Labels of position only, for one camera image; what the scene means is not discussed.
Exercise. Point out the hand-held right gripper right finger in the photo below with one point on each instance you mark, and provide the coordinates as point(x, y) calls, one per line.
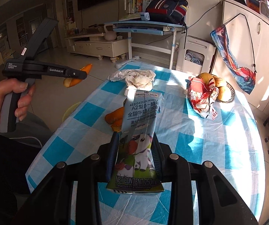
point(156, 155)

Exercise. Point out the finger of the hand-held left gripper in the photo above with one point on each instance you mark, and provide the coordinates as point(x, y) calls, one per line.
point(74, 73)

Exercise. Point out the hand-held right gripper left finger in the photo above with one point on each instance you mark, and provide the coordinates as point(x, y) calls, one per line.
point(112, 155)

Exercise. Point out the orange peel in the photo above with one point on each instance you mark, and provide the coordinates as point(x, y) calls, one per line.
point(114, 116)
point(116, 126)
point(76, 80)

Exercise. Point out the blue milk carton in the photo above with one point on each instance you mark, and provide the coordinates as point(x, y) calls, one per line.
point(140, 121)

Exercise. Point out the yellow plastic stool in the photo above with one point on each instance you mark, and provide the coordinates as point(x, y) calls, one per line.
point(70, 112)

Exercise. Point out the red snack wrapper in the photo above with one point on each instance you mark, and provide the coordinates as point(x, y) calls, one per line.
point(201, 96)

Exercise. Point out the white television cabinet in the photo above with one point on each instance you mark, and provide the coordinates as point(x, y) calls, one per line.
point(94, 46)

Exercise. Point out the blue checked tablecloth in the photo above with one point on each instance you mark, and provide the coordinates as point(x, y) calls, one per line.
point(195, 145)

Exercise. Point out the pink kettlebell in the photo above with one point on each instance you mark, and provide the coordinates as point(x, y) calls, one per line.
point(110, 34)

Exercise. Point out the green board book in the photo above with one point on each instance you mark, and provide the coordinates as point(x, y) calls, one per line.
point(129, 16)

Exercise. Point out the blue study desk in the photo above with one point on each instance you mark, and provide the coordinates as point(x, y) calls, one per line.
point(139, 27)

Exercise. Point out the row of books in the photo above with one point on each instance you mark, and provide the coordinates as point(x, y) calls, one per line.
point(133, 3)

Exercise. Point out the yellow mango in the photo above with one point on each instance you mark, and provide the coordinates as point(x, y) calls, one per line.
point(225, 93)
point(207, 78)
point(221, 81)

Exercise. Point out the woven fruit basket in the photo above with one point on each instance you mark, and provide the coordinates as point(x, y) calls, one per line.
point(230, 97)

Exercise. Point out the navy striped backpack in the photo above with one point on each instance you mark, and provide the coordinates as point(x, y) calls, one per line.
point(166, 10)

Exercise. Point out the person's left leg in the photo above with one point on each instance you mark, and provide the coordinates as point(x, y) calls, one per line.
point(3, 180)

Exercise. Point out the white air purifier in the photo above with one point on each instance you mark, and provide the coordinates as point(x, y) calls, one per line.
point(195, 46)

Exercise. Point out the white storage cabinet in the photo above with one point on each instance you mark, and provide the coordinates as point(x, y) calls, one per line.
point(265, 58)

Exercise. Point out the orange box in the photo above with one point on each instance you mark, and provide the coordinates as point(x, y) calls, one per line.
point(252, 1)

